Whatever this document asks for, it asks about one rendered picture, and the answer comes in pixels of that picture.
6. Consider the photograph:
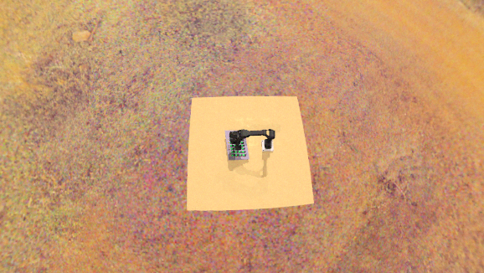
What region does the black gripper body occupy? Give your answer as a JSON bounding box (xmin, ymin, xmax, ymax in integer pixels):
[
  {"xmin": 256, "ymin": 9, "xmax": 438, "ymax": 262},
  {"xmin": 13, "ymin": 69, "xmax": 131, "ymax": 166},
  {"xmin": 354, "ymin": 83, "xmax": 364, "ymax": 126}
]
[{"xmin": 234, "ymin": 138, "xmax": 243, "ymax": 150}]

